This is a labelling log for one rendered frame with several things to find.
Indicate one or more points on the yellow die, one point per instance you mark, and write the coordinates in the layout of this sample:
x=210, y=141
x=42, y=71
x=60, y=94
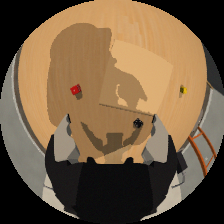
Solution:
x=183, y=90

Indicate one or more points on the red die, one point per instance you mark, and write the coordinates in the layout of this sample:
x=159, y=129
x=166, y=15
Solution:
x=75, y=89

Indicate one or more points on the tan flat mat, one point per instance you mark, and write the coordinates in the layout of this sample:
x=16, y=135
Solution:
x=136, y=79

